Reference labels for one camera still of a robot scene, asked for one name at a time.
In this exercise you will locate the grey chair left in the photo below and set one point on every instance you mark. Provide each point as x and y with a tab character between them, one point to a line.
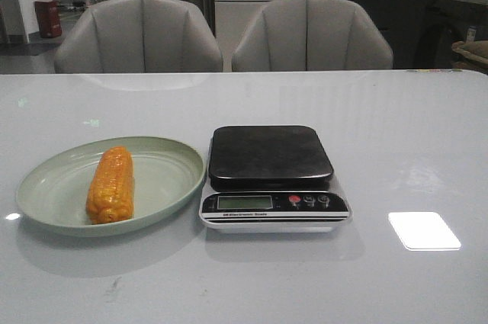
137	36

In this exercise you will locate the grey chair right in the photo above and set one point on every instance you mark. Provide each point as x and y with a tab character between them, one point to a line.
311	35

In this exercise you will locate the dark counter with white top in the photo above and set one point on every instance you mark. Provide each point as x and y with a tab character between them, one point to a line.
419	32

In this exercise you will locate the digital kitchen scale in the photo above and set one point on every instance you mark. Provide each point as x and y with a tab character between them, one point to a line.
271	179

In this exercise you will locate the grey chair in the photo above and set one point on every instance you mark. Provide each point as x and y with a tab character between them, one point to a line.
137	36
311	35

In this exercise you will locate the orange corn cob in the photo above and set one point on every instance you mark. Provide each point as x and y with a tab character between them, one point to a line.
110	195

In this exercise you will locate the light green plate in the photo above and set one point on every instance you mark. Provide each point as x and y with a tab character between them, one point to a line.
167	175

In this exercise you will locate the beige cushion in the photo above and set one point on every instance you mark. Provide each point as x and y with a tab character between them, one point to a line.
470	55

